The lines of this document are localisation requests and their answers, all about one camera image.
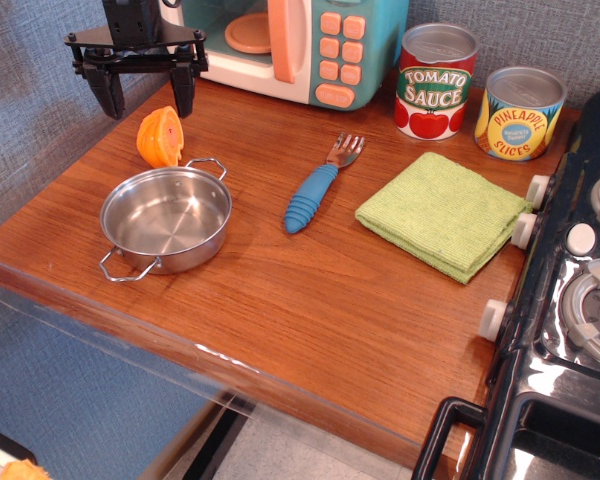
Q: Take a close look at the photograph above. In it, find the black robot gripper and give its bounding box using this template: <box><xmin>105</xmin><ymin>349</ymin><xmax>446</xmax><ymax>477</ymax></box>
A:
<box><xmin>64</xmin><ymin>1</ymin><xmax>208</xmax><ymax>120</ymax></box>

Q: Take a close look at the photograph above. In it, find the orange plastic half orange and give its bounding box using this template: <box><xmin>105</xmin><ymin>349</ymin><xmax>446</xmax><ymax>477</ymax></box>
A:
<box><xmin>136</xmin><ymin>106</ymin><xmax>184</xmax><ymax>168</ymax></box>

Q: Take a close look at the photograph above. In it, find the green folded cloth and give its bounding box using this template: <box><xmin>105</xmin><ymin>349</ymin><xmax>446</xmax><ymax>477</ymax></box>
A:
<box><xmin>355</xmin><ymin>152</ymin><xmax>532</xmax><ymax>284</ymax></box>

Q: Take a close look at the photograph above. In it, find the small steel pan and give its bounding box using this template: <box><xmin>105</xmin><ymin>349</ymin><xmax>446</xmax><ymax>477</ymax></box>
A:
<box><xmin>99</xmin><ymin>157</ymin><xmax>233</xmax><ymax>283</ymax></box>

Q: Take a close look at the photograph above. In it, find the teal toy microwave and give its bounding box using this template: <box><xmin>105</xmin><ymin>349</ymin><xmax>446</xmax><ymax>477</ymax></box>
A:
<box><xmin>160</xmin><ymin>0</ymin><xmax>409</xmax><ymax>111</ymax></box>

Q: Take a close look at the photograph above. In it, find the tomato sauce can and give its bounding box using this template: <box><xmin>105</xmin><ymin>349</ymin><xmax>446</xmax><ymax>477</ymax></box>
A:
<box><xmin>394</xmin><ymin>23</ymin><xmax>480</xmax><ymax>140</ymax></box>

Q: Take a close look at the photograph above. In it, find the pineapple slices can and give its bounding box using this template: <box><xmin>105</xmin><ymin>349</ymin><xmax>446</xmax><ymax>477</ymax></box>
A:
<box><xmin>474</xmin><ymin>66</ymin><xmax>567</xmax><ymax>162</ymax></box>

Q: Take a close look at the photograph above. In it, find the white stove knob upper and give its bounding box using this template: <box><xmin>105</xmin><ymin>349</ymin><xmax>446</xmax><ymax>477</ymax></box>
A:
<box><xmin>525</xmin><ymin>175</ymin><xmax>551</xmax><ymax>210</ymax></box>

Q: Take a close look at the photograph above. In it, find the white stove knob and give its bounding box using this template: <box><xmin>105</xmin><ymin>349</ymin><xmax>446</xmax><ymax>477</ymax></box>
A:
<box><xmin>525</xmin><ymin>175</ymin><xmax>551</xmax><ymax>210</ymax></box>
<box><xmin>478</xmin><ymin>299</ymin><xmax>508</xmax><ymax>343</ymax></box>
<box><xmin>511</xmin><ymin>213</ymin><xmax>537</xmax><ymax>250</ymax></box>

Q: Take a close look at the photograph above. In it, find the white stove knob middle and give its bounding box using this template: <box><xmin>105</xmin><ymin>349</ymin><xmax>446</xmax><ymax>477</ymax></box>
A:
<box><xmin>511</xmin><ymin>213</ymin><xmax>537</xmax><ymax>250</ymax></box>

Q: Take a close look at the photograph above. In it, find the orange fuzzy object corner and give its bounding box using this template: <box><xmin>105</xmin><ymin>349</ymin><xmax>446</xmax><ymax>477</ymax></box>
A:
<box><xmin>0</xmin><ymin>459</ymin><xmax>51</xmax><ymax>480</ymax></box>

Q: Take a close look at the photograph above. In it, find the white stove knob lower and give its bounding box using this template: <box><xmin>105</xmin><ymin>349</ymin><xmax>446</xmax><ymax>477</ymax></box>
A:
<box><xmin>478</xmin><ymin>299</ymin><xmax>508</xmax><ymax>343</ymax></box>

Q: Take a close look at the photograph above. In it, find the black toy stove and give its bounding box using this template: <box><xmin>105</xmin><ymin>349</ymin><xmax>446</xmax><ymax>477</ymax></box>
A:
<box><xmin>413</xmin><ymin>92</ymin><xmax>600</xmax><ymax>479</ymax></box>

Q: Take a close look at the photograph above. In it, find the blue handled metal fork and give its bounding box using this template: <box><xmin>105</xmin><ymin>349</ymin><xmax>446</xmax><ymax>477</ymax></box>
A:
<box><xmin>284</xmin><ymin>132</ymin><xmax>365</xmax><ymax>234</ymax></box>

